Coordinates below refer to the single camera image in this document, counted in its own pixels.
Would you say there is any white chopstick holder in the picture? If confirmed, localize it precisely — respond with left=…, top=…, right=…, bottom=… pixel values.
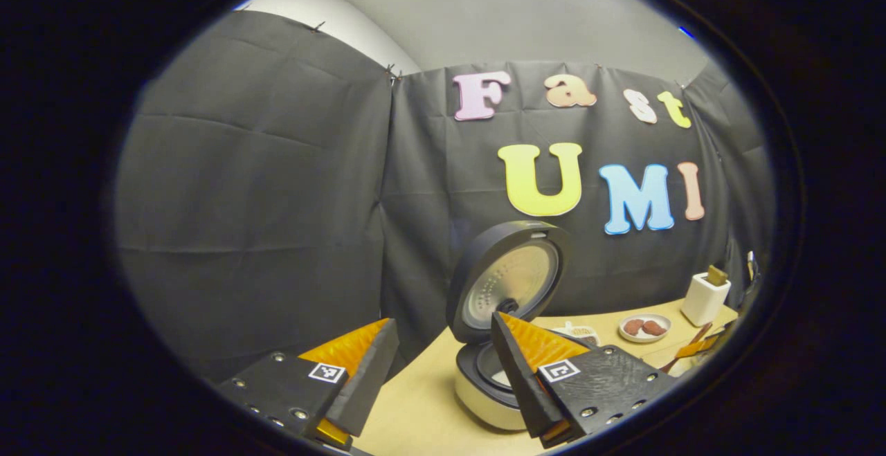
left=680, top=271, right=732, bottom=327

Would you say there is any brown wooden spoon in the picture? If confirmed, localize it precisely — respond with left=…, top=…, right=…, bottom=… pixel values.
left=661, top=322, right=714, bottom=374

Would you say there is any white divided seasoning dish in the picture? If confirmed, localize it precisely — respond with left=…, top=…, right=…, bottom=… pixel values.
left=550, top=321, right=602, bottom=349

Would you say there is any round white plate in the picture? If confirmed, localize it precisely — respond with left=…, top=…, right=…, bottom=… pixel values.
left=618, top=313, right=672, bottom=344

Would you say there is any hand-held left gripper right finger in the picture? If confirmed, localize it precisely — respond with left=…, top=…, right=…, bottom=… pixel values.
left=490, top=312, right=678, bottom=450

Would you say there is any black backdrop cloth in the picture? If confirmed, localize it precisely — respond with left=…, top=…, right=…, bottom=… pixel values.
left=114, top=10, right=776, bottom=384

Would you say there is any dark grey rice cooker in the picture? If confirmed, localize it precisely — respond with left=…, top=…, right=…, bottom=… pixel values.
left=445, top=219, right=572, bottom=433

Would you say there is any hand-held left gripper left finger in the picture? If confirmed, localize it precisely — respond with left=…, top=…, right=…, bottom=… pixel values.
left=216, top=318, right=401, bottom=451

